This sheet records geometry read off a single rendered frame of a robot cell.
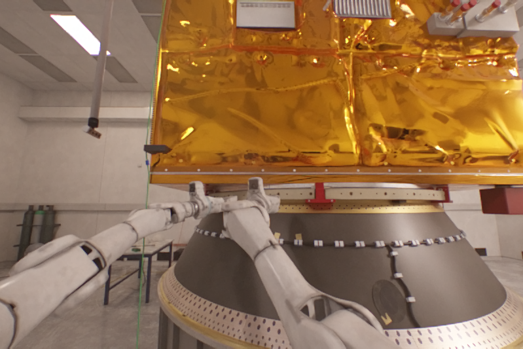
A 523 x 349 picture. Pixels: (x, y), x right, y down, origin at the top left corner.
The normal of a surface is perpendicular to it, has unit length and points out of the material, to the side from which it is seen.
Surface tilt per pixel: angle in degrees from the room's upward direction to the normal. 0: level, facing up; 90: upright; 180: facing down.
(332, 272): 62
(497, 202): 90
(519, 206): 90
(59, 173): 90
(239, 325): 43
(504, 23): 90
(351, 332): 15
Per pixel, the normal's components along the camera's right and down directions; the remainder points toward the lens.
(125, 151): 0.04, -0.15
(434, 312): 0.15, -0.59
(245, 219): 0.29, -0.77
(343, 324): 0.00, -0.99
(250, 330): -0.29, -0.81
